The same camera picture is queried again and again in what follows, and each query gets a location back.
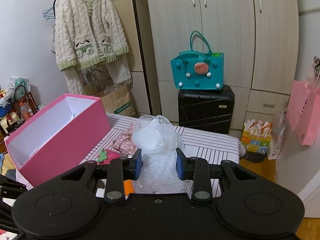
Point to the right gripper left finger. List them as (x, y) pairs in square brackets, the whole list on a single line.
[(120, 170)]

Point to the cream fleece pajama jacket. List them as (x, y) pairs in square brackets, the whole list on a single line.
[(87, 32)]

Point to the orange drink bottle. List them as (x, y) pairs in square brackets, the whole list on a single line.
[(24, 111)]

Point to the teal felt handbag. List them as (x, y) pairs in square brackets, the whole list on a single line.
[(194, 70)]

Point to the striped table cloth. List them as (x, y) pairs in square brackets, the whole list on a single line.
[(213, 147)]

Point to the red woven basket bag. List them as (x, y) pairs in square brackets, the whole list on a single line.
[(21, 95)]

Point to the black suitcase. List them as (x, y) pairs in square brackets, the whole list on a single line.
[(206, 110)]

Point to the orange plush ball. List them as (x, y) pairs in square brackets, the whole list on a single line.
[(128, 187)]

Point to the beige wardrobe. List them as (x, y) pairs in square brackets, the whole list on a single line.
[(259, 39)]

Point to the cream fleece pajama pants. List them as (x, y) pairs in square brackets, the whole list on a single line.
[(93, 80)]

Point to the pink paper bag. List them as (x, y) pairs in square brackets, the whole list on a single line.
[(303, 112)]

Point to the white mesh bath sponge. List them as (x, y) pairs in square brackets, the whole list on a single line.
[(158, 140)]

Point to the red strawberry plush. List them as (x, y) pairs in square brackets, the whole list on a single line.
[(106, 156)]

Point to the brown paper bag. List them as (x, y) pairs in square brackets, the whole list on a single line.
[(116, 99)]

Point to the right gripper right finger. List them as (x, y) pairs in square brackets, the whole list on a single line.
[(197, 170)]

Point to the pink floral fabric bow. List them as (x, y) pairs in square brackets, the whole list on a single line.
[(124, 144)]

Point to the colourful gift bag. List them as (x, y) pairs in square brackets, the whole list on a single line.
[(256, 136)]

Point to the pink storage box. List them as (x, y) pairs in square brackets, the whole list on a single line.
[(58, 137)]

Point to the flower bouquet blue box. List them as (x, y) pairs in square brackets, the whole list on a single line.
[(5, 101)]

